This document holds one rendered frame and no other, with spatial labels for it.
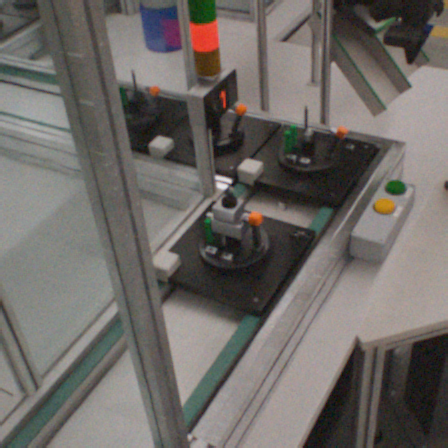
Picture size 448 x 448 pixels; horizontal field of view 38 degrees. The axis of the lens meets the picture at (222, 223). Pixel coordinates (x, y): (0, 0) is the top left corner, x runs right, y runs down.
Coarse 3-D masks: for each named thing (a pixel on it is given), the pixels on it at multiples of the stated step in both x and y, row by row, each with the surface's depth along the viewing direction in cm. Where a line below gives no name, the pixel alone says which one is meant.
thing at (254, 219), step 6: (246, 216) 122; (252, 216) 119; (258, 216) 119; (246, 222) 121; (252, 222) 120; (258, 222) 119; (252, 228) 121; (258, 228) 121; (252, 234) 122; (258, 234) 122; (252, 240) 123; (258, 240) 123; (258, 246) 123
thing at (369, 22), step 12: (336, 0) 147; (348, 0) 151; (360, 0) 153; (372, 0) 154; (348, 12) 147; (360, 12) 150; (360, 24) 146; (372, 24) 149; (384, 24) 146; (372, 36) 146
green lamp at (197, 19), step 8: (192, 0) 114; (200, 0) 113; (208, 0) 114; (192, 8) 115; (200, 8) 114; (208, 8) 115; (192, 16) 116; (200, 16) 115; (208, 16) 115; (216, 16) 117; (200, 24) 116
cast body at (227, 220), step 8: (224, 200) 120; (232, 200) 120; (240, 200) 122; (216, 208) 120; (224, 208) 120; (232, 208) 120; (240, 208) 121; (208, 216) 125; (216, 216) 122; (224, 216) 121; (232, 216) 119; (240, 216) 122; (216, 224) 123; (224, 224) 122; (232, 224) 121; (240, 224) 121; (248, 224) 123; (224, 232) 123; (232, 232) 122; (240, 232) 121
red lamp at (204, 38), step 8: (192, 24) 117; (208, 24) 117; (216, 24) 118; (192, 32) 118; (200, 32) 117; (208, 32) 117; (216, 32) 118; (192, 40) 119; (200, 40) 118; (208, 40) 118; (216, 40) 119; (200, 48) 119; (208, 48) 119; (216, 48) 120
